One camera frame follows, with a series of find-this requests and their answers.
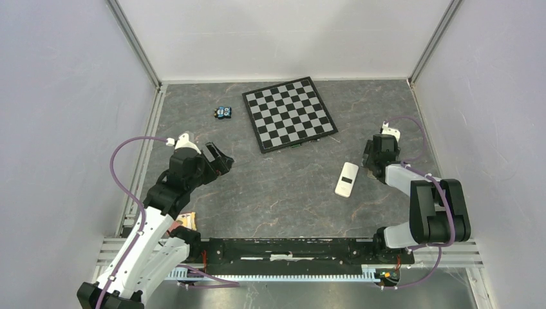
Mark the pink orange card box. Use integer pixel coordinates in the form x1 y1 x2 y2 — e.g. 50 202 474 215
167 212 197 233

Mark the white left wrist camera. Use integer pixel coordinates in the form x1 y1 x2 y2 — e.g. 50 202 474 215
165 131 202 154

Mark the black white checkerboard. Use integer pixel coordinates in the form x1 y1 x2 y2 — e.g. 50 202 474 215
242 77 338 154

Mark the white remote control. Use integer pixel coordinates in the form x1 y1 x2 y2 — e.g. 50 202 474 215
334 162 359 198

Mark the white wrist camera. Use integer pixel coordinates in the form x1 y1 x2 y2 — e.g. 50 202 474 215
380 122 401 142
165 131 202 154

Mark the white cable duct strip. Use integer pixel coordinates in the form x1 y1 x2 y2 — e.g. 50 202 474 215
165 267 400 284

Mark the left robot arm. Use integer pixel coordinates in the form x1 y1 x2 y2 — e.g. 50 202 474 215
77 133 234 308

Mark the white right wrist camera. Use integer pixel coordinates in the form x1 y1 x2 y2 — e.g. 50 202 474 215
380 122 401 142

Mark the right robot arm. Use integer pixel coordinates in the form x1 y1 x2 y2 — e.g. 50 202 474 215
363 133 471 263

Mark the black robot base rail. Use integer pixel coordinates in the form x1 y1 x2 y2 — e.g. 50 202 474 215
185 238 415 276

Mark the beige remote control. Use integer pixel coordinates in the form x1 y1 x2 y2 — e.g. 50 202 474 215
366 167 382 180

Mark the small blue owl toy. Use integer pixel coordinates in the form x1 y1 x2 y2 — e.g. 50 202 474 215
214 106 232 120

